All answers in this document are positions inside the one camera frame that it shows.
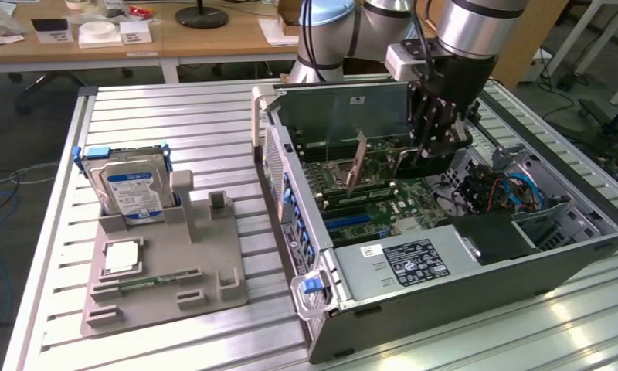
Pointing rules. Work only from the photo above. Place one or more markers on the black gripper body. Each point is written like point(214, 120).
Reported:
point(464, 77)

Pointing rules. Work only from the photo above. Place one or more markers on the Nvidia graphics card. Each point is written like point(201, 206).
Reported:
point(357, 162)

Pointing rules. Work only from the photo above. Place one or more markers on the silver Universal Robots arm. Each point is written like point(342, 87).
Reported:
point(469, 27)

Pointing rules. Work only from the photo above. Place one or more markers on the perforated metal drive cage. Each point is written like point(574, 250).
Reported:
point(461, 162)

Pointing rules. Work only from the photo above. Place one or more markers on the wooden cabinet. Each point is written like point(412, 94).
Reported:
point(536, 31)

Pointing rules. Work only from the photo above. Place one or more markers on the CPU socket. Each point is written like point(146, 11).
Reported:
point(340, 172)

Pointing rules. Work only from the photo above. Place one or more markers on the green motherboard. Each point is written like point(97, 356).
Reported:
point(392, 208)

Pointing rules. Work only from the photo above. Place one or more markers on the installed RAM stick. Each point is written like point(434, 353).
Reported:
point(360, 195)

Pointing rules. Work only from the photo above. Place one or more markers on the silver chipset heatsink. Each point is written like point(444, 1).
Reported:
point(409, 226)

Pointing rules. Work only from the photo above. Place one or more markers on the black case lock slider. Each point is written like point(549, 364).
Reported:
point(286, 148)

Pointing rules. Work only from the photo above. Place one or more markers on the black plastic shroud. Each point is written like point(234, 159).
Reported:
point(494, 235)

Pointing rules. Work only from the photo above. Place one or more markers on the blue expansion slot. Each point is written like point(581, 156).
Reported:
point(348, 220)

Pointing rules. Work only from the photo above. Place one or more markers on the black floor stand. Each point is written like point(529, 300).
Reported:
point(616, 120)

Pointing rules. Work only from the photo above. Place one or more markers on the blue expansion slot latch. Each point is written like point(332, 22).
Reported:
point(297, 217)
point(304, 236)
point(310, 256)
point(289, 198)

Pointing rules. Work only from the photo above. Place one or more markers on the metal disk bay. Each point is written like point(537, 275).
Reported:
point(572, 224)

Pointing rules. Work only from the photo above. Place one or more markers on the white paper stack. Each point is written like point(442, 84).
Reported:
point(276, 35)

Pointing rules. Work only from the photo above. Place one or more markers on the brown cardboard box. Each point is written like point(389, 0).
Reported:
point(288, 11)

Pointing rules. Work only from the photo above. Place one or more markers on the grey power supply unit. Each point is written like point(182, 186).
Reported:
point(360, 270)

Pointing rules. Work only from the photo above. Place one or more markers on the wooden office desk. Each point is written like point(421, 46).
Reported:
point(30, 52)
point(210, 38)

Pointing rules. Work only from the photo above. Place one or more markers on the blue case release latch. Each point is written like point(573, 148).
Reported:
point(309, 286)

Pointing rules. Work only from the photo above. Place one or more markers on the black round lamp base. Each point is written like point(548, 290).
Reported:
point(201, 17)

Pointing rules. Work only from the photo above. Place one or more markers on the open grey PC case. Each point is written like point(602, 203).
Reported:
point(442, 320)

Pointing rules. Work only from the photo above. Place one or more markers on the hard disk with blue caddy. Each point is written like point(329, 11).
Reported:
point(133, 193)

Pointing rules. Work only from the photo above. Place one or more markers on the plain white box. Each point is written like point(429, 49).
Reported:
point(133, 29)

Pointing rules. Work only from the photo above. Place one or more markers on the red package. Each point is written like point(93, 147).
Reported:
point(141, 12)

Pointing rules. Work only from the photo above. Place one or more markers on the grey plastic parts rack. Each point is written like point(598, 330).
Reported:
point(185, 263)

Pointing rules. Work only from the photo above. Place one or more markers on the silver CPU chip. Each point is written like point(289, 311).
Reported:
point(122, 256)

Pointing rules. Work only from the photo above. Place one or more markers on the green RAM stick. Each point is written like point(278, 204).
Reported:
point(144, 282)

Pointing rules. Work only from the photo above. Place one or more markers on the white tape roll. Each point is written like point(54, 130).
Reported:
point(74, 4)

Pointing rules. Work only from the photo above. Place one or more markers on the black office chair base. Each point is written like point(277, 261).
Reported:
point(36, 87)

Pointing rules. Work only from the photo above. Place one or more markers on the white card with red print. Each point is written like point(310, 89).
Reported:
point(5, 39)

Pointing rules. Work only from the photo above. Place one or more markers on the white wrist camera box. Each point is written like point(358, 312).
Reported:
point(401, 62)

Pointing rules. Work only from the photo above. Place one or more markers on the white desk frame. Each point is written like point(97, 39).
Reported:
point(580, 31)

